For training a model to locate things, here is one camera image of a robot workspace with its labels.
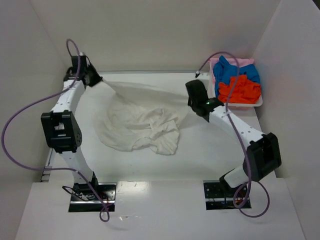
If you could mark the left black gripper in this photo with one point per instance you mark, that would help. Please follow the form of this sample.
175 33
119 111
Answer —
93 78

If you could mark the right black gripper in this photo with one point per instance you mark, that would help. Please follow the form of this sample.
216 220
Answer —
194 89

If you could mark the white t shirt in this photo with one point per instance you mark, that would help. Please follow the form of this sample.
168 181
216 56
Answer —
141 116

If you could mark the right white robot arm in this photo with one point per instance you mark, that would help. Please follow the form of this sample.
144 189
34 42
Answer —
262 150

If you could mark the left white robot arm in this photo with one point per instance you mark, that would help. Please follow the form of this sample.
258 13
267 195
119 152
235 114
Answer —
61 129

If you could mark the blue t shirt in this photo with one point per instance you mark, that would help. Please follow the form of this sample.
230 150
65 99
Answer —
225 68

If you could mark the orange t shirt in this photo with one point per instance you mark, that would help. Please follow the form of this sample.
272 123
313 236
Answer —
245 91

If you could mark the pink plastic basket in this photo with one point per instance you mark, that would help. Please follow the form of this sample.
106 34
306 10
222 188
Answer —
211 84

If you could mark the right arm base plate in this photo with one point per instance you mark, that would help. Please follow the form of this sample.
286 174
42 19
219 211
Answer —
216 198

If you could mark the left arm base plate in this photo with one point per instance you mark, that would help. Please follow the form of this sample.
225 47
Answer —
83 200

